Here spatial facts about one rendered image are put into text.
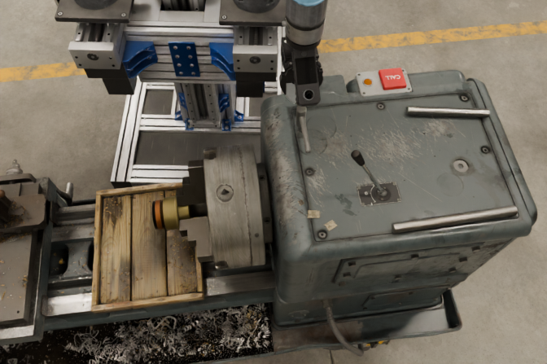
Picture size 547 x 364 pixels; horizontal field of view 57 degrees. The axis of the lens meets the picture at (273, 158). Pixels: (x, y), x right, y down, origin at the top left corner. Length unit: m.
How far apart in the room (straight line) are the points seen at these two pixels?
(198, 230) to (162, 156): 1.19
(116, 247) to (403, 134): 0.86
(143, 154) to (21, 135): 0.78
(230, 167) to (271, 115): 0.17
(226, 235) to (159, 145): 1.34
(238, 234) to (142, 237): 0.43
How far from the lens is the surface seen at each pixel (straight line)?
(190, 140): 2.45
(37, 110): 3.03
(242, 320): 1.77
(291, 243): 1.11
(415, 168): 1.21
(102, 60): 1.66
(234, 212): 1.16
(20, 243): 1.54
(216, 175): 1.18
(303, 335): 1.77
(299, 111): 1.11
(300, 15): 0.93
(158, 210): 1.29
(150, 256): 1.50
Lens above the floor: 2.28
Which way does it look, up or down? 61 degrees down
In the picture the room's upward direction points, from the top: 2 degrees clockwise
